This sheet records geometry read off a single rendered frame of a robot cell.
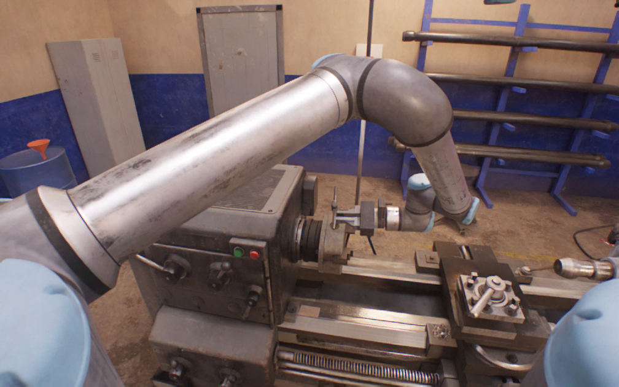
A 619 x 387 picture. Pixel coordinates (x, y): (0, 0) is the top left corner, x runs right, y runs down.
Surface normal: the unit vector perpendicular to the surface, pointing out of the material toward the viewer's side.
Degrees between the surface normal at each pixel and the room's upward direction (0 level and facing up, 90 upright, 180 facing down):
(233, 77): 90
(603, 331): 27
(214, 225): 45
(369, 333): 36
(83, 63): 90
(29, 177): 90
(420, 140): 128
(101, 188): 23
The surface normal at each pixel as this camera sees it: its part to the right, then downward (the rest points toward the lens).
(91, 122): -0.18, 0.48
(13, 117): 0.98, 0.09
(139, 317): 0.00, -0.88
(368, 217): -0.11, -0.68
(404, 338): -0.11, -0.44
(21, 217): 0.13, -0.57
